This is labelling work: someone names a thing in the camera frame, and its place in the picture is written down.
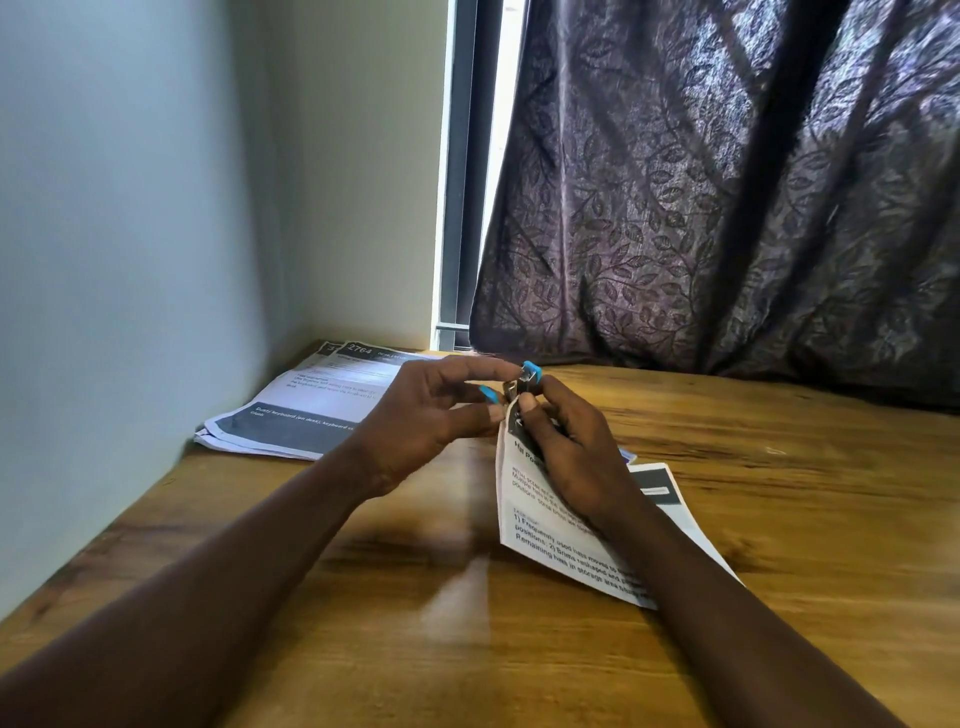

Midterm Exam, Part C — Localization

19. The person's right hand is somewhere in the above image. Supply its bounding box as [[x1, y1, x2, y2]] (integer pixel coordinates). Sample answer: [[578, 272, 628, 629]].
[[514, 373, 651, 538]]

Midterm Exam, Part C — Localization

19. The person's left hand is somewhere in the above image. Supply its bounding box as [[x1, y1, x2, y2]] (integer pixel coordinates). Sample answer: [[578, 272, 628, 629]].
[[351, 354, 543, 494]]

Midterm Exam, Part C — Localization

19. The white printed paper sheet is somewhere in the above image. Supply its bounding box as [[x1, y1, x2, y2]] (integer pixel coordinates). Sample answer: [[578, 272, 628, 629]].
[[495, 401, 665, 611]]

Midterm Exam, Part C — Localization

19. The person's right forearm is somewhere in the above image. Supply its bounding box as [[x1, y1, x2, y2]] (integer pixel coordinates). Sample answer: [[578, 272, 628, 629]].
[[598, 510, 910, 728]]

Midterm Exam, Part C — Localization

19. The person's left forearm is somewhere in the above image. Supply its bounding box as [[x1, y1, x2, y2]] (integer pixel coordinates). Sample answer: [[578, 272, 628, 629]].
[[0, 442, 380, 728]]

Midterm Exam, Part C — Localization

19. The white sheet with dark header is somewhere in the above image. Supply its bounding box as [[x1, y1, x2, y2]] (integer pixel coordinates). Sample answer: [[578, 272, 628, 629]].
[[204, 342, 445, 461], [626, 462, 745, 588], [192, 340, 346, 460]]

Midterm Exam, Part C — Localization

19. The dark leaf-patterned curtain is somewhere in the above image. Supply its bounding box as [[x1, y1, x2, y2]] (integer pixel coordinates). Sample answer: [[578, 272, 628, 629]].
[[468, 0, 960, 414]]

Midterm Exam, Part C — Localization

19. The grey window frame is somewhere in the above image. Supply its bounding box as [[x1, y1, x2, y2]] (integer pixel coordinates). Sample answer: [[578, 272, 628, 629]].
[[430, 0, 528, 354]]

